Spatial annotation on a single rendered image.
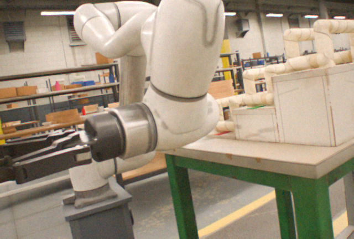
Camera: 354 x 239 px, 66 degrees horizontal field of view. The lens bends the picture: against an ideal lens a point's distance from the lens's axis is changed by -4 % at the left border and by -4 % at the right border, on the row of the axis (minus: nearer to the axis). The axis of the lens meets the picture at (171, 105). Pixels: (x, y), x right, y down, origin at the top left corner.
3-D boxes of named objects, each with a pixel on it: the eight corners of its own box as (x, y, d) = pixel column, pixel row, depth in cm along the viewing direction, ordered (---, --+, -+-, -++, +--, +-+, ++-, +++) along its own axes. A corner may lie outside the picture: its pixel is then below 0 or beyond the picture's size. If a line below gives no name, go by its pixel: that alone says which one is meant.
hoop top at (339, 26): (324, 31, 60) (321, 17, 60) (311, 35, 63) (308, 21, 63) (364, 30, 71) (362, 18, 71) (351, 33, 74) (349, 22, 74)
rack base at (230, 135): (237, 139, 85) (236, 135, 85) (204, 137, 98) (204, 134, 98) (290, 121, 100) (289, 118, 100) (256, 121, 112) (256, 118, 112)
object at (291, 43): (297, 72, 68) (291, 34, 68) (286, 73, 71) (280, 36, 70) (305, 71, 70) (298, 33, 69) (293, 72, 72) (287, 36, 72)
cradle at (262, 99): (273, 104, 75) (271, 93, 74) (241, 107, 84) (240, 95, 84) (281, 103, 76) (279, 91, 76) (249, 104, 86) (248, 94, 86)
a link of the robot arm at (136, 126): (134, 145, 55) (105, 154, 52) (129, 99, 53) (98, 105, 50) (159, 158, 47) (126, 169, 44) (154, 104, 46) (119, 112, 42)
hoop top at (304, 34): (292, 40, 67) (290, 27, 67) (281, 43, 70) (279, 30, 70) (333, 37, 78) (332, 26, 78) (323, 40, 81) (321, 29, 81)
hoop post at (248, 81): (253, 107, 82) (248, 74, 82) (244, 107, 85) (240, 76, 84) (260, 105, 84) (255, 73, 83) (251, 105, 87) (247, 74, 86)
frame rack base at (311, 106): (338, 147, 59) (327, 67, 58) (279, 143, 72) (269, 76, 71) (386, 121, 74) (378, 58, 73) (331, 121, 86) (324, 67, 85)
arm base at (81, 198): (62, 199, 127) (59, 188, 127) (109, 186, 137) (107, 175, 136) (65, 212, 111) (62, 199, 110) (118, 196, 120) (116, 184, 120)
